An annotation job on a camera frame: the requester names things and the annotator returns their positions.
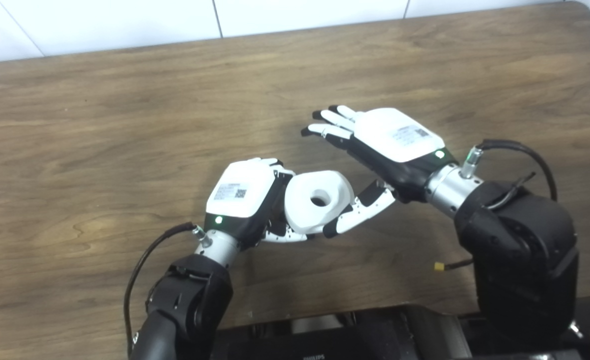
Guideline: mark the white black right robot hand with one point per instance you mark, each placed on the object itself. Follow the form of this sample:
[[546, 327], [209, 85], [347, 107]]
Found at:
[[395, 135]]

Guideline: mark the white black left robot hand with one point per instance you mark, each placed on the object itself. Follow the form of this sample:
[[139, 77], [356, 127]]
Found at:
[[240, 190]]

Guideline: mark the round white piece with holes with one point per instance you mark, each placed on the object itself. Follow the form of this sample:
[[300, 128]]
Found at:
[[302, 212]]

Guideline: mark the black robot torso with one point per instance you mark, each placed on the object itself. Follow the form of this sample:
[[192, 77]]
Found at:
[[375, 335]]

